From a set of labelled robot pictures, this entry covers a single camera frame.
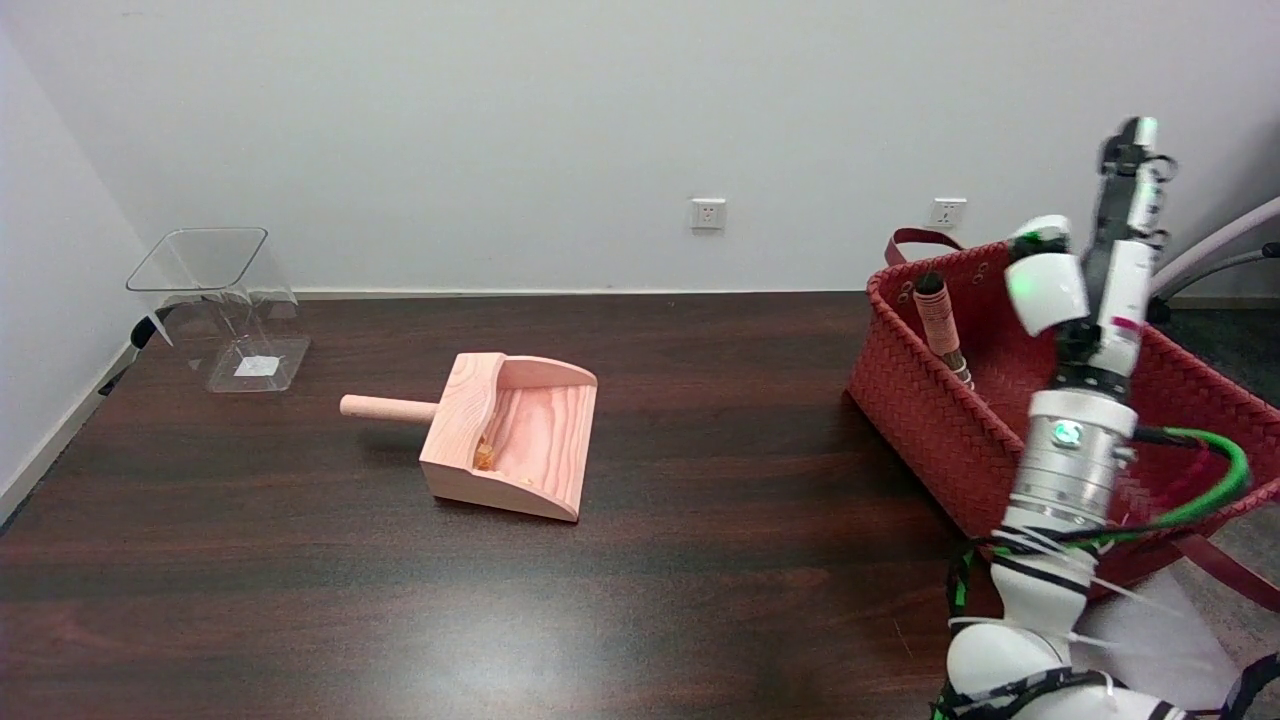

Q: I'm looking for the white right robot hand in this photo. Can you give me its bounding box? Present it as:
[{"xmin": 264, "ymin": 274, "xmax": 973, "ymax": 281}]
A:
[{"xmin": 1005, "ymin": 117, "xmax": 1178, "ymax": 379}]

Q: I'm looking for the small brown bristle broom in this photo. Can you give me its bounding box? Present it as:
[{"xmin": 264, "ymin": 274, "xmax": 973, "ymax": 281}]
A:
[{"xmin": 912, "ymin": 270, "xmax": 976, "ymax": 391}]

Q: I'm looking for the red-brown woven storage basket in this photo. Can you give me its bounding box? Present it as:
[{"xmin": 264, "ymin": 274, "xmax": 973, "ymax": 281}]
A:
[{"xmin": 848, "ymin": 228, "xmax": 1280, "ymax": 613}]

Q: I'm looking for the grey curved chair tube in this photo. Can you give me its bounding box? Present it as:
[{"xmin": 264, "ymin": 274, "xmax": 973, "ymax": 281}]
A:
[{"xmin": 1150, "ymin": 242, "xmax": 1280, "ymax": 321}]

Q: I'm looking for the white curved chair tube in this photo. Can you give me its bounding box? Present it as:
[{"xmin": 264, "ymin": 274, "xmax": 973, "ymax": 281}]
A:
[{"xmin": 1150, "ymin": 195, "xmax": 1280, "ymax": 301}]

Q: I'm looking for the light wooden dustpan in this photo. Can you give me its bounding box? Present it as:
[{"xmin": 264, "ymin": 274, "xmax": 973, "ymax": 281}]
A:
[{"xmin": 340, "ymin": 352, "xmax": 599, "ymax": 523}]

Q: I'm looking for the clear acrylic container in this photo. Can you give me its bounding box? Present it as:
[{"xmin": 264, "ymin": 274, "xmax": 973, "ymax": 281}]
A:
[{"xmin": 125, "ymin": 227, "xmax": 311, "ymax": 393}]

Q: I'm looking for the green robot cable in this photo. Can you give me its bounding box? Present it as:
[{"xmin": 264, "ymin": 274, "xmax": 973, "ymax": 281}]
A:
[{"xmin": 930, "ymin": 425, "xmax": 1253, "ymax": 720}]

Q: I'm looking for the black looping robot cable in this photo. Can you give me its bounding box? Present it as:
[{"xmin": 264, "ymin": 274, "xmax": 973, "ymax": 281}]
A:
[{"xmin": 1215, "ymin": 652, "xmax": 1280, "ymax": 720}]

